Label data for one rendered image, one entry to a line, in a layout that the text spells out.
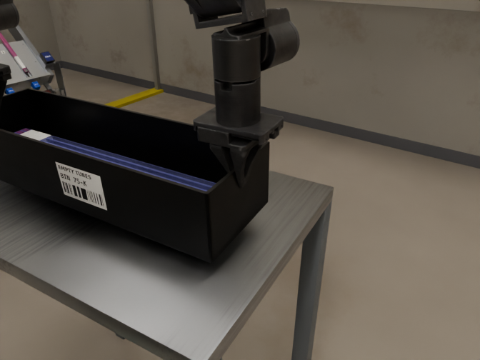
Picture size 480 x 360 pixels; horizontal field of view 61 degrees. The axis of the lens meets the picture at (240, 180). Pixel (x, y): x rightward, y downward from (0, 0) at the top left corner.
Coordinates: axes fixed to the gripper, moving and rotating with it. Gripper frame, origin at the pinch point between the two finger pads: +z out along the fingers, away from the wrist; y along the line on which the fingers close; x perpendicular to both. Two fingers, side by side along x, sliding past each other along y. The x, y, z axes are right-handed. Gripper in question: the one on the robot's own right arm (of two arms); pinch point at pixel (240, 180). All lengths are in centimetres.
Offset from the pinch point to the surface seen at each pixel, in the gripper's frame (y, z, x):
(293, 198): -1.5, 12.5, -17.1
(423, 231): -22, 96, -138
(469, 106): -28, 61, -228
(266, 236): -2.2, 12.2, -4.2
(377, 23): 34, 18, -236
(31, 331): 92, 91, -6
